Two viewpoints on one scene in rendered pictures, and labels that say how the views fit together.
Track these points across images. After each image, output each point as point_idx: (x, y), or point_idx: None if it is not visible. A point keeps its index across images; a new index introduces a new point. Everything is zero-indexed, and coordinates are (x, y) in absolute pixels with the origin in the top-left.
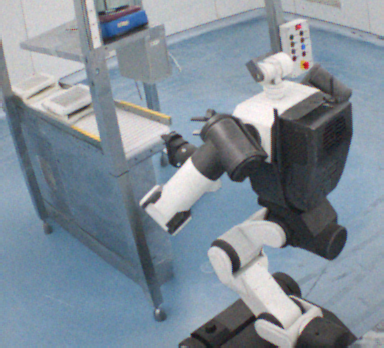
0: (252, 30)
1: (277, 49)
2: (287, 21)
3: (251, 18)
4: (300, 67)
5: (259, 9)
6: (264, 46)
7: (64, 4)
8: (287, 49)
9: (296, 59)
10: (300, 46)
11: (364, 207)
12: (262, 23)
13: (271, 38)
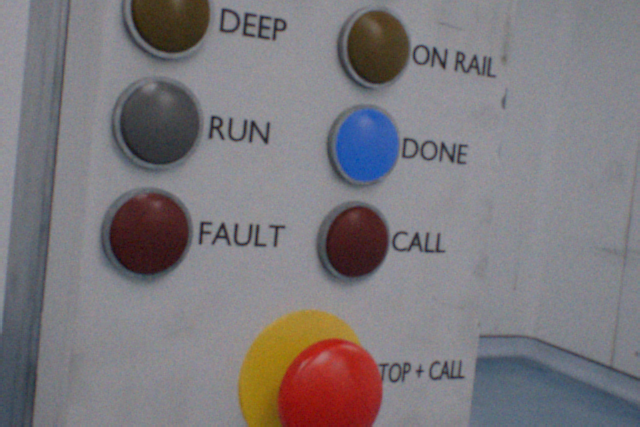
0: (477, 382)
1: (39, 112)
2: (581, 383)
3: (491, 357)
4: (241, 402)
5: (519, 340)
6: (486, 426)
7: (15, 139)
8: (86, 80)
9: (193, 266)
10: (322, 119)
11: None
12: (512, 373)
13: None
